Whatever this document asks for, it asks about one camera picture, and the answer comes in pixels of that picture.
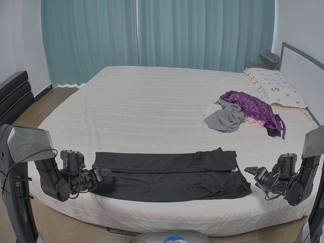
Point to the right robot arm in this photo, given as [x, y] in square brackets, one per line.
[306, 171]

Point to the bed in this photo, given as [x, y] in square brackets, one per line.
[151, 105]

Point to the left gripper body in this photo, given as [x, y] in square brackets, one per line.
[88, 182]

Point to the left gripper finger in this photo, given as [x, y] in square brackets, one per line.
[105, 173]

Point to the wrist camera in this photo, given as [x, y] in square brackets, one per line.
[260, 173]
[97, 175]

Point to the grey garment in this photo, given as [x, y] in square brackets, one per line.
[225, 120]

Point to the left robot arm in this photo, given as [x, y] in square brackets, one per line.
[27, 143]

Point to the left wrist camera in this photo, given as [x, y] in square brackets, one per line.
[97, 175]

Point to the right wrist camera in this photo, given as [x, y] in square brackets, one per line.
[260, 173]

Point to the white garment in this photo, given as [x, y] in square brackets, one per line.
[212, 109]

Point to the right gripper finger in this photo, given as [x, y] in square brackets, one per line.
[253, 170]
[261, 187]

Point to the grey bedside table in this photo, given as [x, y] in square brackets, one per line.
[269, 58]

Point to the white printed pillow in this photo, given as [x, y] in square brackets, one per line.
[276, 87]

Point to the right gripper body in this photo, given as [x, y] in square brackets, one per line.
[271, 183]

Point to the small black garment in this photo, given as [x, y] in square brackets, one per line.
[273, 133]

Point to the blue-green curtain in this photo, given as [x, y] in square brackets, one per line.
[88, 34]
[207, 26]

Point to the pink garment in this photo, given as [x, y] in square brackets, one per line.
[254, 121]

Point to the purple satin garment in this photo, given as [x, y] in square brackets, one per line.
[250, 102]

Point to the black T-shirt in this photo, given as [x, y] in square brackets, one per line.
[164, 178]

